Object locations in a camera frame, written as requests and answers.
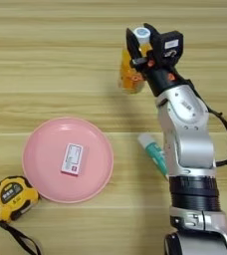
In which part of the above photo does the small white pink card box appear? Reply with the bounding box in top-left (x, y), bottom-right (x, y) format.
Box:
top-left (60, 142), bottom-right (85, 176)

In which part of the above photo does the orange juice bottle white cap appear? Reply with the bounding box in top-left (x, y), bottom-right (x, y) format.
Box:
top-left (117, 27), bottom-right (153, 95)

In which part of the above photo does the yellow tape measure black strap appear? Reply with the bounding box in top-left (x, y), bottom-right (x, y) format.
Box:
top-left (0, 175), bottom-right (43, 255)

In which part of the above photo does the green and white glue stick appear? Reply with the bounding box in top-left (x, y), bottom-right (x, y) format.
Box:
top-left (137, 132), bottom-right (169, 180)

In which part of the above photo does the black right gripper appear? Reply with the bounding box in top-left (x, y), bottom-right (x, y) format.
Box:
top-left (125, 23), bottom-right (189, 98)

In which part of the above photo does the black box with white label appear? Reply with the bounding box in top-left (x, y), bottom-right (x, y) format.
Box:
top-left (158, 30), bottom-right (184, 66)

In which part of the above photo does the pink round plate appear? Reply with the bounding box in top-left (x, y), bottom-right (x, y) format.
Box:
top-left (21, 117), bottom-right (114, 204)

